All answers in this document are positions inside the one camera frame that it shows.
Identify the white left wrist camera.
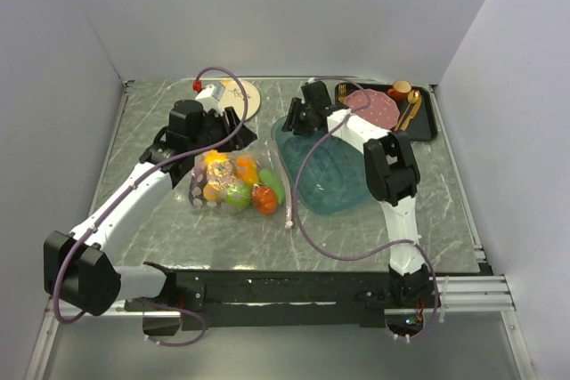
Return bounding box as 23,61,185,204
195,82,225,113

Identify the green apple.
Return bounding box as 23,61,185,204
223,182,252,213

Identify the orange cup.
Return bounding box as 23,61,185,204
387,80,412,101

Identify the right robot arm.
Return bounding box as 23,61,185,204
282,77,433,307

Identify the purple eggplant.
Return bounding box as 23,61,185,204
189,166,207,208

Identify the orange fruit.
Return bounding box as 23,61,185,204
202,183,222,203

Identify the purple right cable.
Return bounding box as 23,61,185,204
294,76,442,340

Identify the cream and orange plate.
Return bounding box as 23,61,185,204
219,79,261,120

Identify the black base frame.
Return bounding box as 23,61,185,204
129,267,440,330

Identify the orange pumpkin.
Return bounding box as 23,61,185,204
252,185,279,215

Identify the black rectangular tray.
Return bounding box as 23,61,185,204
334,83,438,142

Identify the clear pink-dotted zip bag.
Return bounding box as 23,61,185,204
190,143,294,230

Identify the teal transparent food tray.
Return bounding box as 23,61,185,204
271,117,371,215

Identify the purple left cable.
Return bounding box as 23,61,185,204
53,66,245,348

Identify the gold fork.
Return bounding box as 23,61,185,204
338,84,346,102

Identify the pink polka dot plate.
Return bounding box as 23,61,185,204
344,89,400,130

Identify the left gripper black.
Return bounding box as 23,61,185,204
190,107,257,156

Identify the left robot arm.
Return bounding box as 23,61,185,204
44,100,257,324

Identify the purple cable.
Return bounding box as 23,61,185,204
294,76,442,340
53,66,245,348

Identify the orange mango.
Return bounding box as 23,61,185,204
235,155,259,186

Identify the yellow bell pepper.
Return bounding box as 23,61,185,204
204,150,237,189

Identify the aluminium rail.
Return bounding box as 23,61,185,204
44,241,517,317

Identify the green bitter gourd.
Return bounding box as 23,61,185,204
258,169,285,205

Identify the gold spoon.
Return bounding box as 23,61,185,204
402,90,423,118

